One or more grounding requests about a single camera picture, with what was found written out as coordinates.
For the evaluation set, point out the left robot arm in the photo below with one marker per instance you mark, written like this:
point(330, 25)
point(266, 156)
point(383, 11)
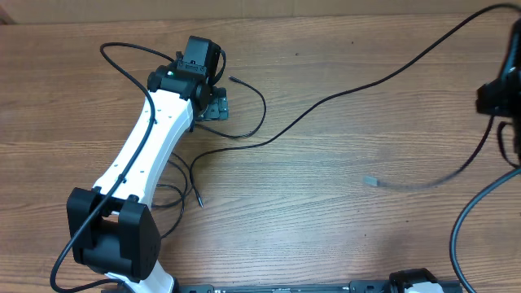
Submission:
point(111, 226)

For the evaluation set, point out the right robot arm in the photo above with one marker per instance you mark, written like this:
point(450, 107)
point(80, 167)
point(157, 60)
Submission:
point(501, 97)

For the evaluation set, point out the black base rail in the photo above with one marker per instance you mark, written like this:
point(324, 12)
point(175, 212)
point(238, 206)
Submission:
point(404, 281)

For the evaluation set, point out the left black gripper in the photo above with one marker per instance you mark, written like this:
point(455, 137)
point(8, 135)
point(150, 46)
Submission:
point(218, 107)

